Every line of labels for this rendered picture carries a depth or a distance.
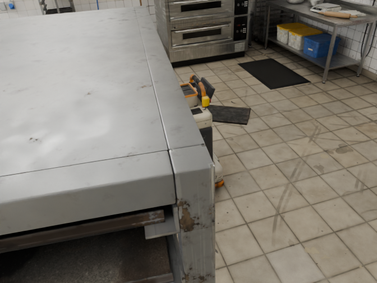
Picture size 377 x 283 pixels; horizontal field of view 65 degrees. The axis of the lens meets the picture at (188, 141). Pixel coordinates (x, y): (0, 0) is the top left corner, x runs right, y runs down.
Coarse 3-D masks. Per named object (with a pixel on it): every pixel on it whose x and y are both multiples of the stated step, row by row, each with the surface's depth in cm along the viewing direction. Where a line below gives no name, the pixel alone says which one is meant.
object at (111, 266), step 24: (72, 240) 35; (96, 240) 34; (120, 240) 34; (144, 240) 34; (0, 264) 32; (24, 264) 32; (48, 264) 32; (72, 264) 32; (96, 264) 32; (120, 264) 32; (144, 264) 31; (168, 264) 31
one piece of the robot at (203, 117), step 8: (192, 80) 254; (200, 88) 231; (200, 104) 243; (208, 104) 231; (192, 112) 234; (200, 112) 233; (208, 112) 231; (200, 120) 229; (208, 120) 232; (200, 128) 234; (208, 128) 237; (208, 136) 240; (208, 144) 245
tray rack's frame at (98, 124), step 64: (0, 64) 42; (64, 64) 41; (128, 64) 39; (0, 128) 27; (64, 128) 27; (128, 128) 26; (192, 128) 25; (0, 192) 20; (64, 192) 20; (128, 192) 21; (192, 192) 22; (192, 256) 26
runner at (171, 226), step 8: (168, 208) 26; (176, 208) 23; (168, 216) 25; (176, 216) 23; (160, 224) 25; (168, 224) 25; (176, 224) 24; (152, 232) 24; (160, 232) 24; (168, 232) 24; (176, 232) 24
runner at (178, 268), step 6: (174, 234) 31; (168, 240) 34; (174, 240) 31; (168, 246) 33; (174, 246) 33; (174, 252) 33; (174, 258) 32; (180, 258) 29; (174, 264) 32; (180, 264) 29; (174, 270) 31; (180, 270) 28; (174, 276) 30; (180, 276) 30; (174, 282) 30; (180, 282) 30
